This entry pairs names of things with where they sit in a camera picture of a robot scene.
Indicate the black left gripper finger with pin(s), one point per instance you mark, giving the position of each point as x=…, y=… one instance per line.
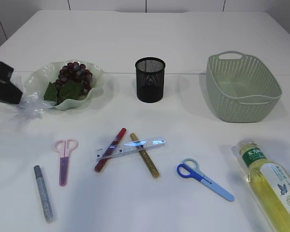
x=6, y=72
x=9, y=93

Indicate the clear plastic sheet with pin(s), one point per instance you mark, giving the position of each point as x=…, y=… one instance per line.
x=32, y=105

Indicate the purple artificial grape bunch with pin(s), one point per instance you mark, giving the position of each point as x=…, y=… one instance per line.
x=73, y=82

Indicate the blue scissors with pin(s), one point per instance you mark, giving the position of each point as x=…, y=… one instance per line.
x=189, y=168

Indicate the yellow tea bottle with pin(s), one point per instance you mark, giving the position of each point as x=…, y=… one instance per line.
x=270, y=184

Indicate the clear plastic ruler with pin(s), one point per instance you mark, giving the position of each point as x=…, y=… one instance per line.
x=132, y=147

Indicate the silver glitter pen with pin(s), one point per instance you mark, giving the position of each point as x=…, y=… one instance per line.
x=43, y=193

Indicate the red glitter pen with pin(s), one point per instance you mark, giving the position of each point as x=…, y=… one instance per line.
x=102, y=162

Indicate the black mesh pen holder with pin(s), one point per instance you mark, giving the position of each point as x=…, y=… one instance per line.
x=150, y=72

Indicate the gold glitter pen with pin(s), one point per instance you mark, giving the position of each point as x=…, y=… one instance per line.
x=149, y=163

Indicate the green plastic woven basket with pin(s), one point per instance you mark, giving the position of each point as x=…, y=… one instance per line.
x=241, y=90

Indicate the pink scissors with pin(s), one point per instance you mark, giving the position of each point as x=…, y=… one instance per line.
x=64, y=148

